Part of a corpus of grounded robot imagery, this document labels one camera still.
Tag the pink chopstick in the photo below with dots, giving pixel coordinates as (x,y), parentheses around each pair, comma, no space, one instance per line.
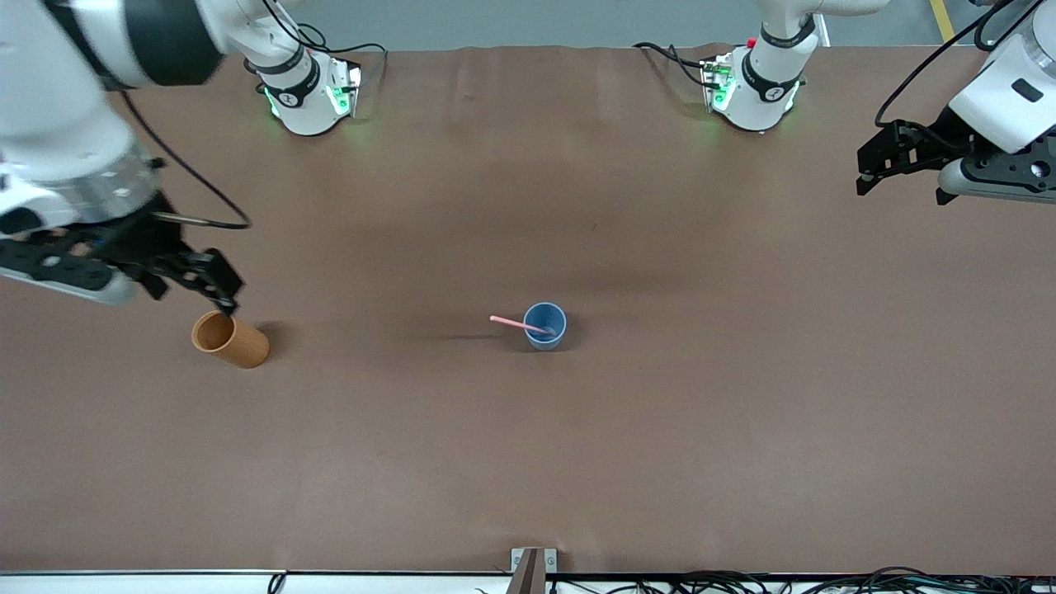
(511,322)

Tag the silver metal bracket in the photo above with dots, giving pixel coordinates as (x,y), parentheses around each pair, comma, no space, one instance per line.
(518,559)

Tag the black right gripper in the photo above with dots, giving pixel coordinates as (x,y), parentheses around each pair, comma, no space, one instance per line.
(142,237)

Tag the orange cylindrical cup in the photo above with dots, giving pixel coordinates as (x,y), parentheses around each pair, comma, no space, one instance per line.
(247,346)

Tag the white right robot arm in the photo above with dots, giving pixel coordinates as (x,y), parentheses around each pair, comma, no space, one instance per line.
(49,99)

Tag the blue cup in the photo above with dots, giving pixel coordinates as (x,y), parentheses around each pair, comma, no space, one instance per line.
(546,342)

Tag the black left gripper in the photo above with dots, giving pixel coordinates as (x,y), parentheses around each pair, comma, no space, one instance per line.
(942,135)

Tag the brown camera post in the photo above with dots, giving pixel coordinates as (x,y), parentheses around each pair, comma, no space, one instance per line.
(528,577)

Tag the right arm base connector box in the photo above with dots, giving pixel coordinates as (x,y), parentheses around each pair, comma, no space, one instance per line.
(345,89)

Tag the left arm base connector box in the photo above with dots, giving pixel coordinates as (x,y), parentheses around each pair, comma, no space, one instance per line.
(716,82)

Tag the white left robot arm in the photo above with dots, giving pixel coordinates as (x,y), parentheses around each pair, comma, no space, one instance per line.
(759,99)

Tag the brown table cover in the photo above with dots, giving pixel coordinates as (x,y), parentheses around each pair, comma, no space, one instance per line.
(528,454)

